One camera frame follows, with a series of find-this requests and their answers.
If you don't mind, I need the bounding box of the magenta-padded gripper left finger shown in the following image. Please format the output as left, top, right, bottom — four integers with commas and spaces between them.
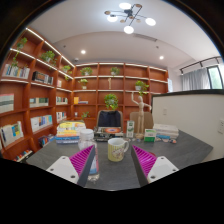
45, 144, 98, 188

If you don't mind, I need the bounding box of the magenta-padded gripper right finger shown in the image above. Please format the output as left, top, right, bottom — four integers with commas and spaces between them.
130, 144, 180, 188

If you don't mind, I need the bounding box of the clear plastic water bottle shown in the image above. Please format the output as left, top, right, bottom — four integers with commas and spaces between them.
77, 128, 100, 183

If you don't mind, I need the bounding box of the green and white box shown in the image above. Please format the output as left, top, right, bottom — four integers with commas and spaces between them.
143, 128, 158, 143

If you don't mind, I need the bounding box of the stack of colourful books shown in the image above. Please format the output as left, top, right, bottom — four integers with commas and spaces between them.
54, 120, 87, 145

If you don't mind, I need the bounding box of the stack of white books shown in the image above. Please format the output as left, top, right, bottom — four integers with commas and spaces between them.
152, 123, 180, 140

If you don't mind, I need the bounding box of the yellow striped ceramic mug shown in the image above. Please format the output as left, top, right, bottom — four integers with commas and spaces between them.
107, 137, 130, 163

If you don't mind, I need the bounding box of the green and white carton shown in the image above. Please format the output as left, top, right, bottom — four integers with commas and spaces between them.
126, 120, 135, 139

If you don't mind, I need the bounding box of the light wooden chair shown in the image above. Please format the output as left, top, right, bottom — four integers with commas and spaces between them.
129, 110, 155, 134

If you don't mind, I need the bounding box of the stack of dark books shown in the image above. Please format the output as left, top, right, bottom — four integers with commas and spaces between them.
93, 125, 125, 142

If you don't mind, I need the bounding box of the wooden artist mannequin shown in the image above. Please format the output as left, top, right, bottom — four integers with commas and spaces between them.
130, 91, 153, 140

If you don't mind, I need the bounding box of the dark office chair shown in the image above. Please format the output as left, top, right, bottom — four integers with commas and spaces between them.
96, 109, 124, 129

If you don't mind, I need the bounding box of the orange wooden shelf unit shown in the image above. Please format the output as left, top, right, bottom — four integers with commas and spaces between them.
0, 26, 169, 163

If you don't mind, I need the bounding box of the grey curtain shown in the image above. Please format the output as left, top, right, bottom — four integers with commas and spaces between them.
181, 67, 212, 92

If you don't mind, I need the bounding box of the window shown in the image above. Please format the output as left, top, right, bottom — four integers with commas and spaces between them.
206, 64, 224, 90

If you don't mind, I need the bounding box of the ceiling air vent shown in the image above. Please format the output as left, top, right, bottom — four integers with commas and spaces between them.
133, 32, 158, 43

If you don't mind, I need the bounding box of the branched ceiling lamp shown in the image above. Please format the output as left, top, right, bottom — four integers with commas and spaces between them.
103, 2, 157, 35

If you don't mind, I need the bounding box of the white wall socket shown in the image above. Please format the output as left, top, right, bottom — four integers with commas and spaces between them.
217, 118, 224, 135

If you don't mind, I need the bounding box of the black ceiling track rail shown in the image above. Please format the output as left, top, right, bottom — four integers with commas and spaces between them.
179, 55, 224, 75

